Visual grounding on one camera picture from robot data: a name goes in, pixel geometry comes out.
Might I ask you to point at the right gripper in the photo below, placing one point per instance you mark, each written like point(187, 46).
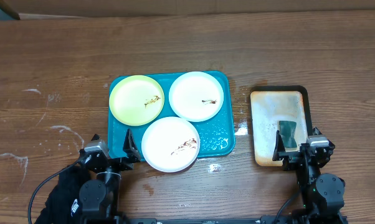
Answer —
point(291, 158)

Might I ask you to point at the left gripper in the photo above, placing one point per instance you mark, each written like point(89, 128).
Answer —
point(131, 151)

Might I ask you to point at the green yellow sponge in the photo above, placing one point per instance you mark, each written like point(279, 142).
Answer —
point(287, 131)

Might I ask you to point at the yellow plate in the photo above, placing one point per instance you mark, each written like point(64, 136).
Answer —
point(136, 100)

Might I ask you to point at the white plate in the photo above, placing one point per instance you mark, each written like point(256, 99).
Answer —
point(196, 96)
point(170, 144)

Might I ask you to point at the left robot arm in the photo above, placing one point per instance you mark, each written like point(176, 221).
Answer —
point(99, 196)

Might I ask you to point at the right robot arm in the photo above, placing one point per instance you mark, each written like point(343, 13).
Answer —
point(322, 194)

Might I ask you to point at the black tray with soapy water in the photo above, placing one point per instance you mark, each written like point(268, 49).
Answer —
point(271, 104)

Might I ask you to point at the black knit cloth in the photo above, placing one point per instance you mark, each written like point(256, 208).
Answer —
point(63, 205)

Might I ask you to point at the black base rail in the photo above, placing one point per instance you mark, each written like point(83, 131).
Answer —
point(266, 219)

